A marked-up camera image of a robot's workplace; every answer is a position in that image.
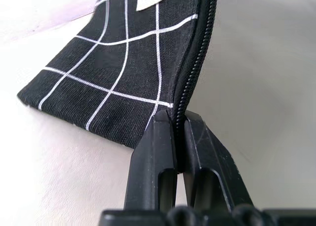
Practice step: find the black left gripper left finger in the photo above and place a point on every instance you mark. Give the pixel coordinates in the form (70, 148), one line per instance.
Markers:
(150, 161)

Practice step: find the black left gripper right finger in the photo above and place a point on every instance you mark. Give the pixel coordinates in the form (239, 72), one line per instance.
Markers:
(212, 161)

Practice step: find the black white grid zipper pouch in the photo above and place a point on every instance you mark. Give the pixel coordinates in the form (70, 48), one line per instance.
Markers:
(111, 70)

